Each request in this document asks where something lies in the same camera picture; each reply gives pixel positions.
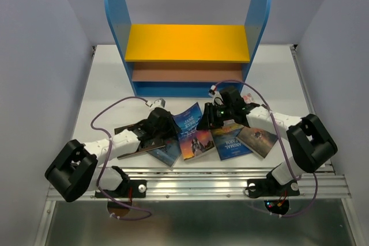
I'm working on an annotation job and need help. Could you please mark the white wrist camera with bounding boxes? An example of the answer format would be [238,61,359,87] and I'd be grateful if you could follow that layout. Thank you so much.
[209,85,223,105]
[145,98,165,109]

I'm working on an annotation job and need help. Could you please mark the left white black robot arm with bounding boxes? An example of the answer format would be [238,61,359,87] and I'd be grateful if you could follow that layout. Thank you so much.
[44,108,180,202]

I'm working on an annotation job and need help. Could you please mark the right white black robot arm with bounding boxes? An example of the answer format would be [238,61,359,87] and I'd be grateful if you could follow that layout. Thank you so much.
[197,86,338,199]

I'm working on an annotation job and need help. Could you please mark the blue and yellow bookshelf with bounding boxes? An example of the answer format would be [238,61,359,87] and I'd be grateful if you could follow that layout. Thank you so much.
[104,0,272,97]

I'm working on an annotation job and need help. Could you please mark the Jane Eyre book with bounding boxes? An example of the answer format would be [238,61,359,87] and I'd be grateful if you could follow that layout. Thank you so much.
[174,103,214,161]

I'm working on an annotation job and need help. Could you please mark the aluminium mounting rail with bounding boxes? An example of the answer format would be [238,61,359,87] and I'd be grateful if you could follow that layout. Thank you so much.
[124,166,351,201]

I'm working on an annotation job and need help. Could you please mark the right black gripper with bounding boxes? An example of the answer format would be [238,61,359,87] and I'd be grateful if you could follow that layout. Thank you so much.
[195,102,234,130]

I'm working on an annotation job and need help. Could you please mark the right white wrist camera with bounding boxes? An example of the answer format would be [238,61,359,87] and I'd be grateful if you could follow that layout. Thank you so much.
[209,85,223,105]

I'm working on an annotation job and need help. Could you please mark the Little Women book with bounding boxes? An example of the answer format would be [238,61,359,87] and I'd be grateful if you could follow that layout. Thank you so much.
[242,93,257,104]

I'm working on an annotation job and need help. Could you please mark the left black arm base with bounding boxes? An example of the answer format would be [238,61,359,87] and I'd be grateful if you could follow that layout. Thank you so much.
[101,179,147,199]

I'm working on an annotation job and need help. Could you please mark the Animal Farm book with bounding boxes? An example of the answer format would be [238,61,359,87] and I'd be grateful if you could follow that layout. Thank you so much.
[211,123,252,161]

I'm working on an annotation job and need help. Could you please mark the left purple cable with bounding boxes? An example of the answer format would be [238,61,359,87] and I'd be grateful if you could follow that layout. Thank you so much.
[91,96,153,221]

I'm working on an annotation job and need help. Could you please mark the Three Days to See book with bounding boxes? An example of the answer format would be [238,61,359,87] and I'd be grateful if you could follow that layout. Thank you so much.
[114,122,167,160]

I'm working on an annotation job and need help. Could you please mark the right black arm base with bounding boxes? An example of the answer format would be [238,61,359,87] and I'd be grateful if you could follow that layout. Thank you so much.
[243,179,300,199]

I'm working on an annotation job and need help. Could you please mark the Nineteen Eighty-Four book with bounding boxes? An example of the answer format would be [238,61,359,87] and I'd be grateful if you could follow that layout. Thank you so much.
[148,138,182,168]

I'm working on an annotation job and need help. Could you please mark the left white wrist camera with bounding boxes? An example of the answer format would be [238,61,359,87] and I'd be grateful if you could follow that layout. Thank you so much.
[145,98,165,109]

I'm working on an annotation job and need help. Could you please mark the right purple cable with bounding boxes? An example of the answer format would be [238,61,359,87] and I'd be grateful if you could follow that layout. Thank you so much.
[213,80,318,219]

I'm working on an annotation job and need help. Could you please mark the purple cable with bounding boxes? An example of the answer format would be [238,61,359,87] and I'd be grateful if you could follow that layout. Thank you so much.
[91,96,153,221]
[213,80,318,219]

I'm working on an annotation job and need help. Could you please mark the A Tale of Two Cities book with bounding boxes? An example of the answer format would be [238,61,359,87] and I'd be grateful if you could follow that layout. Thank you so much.
[236,127,277,159]

